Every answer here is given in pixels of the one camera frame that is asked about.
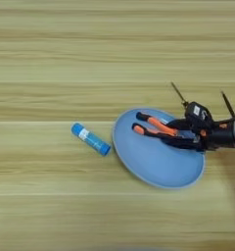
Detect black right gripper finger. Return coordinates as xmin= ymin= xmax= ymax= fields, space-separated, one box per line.
xmin=166 ymin=119 xmax=193 ymax=131
xmin=160 ymin=134 xmax=206 ymax=153

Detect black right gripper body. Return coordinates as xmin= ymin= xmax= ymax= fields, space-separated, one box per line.
xmin=191 ymin=118 xmax=235 ymax=152

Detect orange and black pliers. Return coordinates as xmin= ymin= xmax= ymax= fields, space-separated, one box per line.
xmin=131 ymin=111 xmax=180 ymax=138

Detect black box with white label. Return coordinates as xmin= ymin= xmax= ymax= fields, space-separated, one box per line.
xmin=184 ymin=101 xmax=214 ymax=131

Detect round blue plate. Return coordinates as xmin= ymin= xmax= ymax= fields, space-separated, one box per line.
xmin=112 ymin=107 xmax=206 ymax=190

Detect blue glue stick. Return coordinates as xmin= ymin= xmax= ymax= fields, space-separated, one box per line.
xmin=70 ymin=123 xmax=112 ymax=157

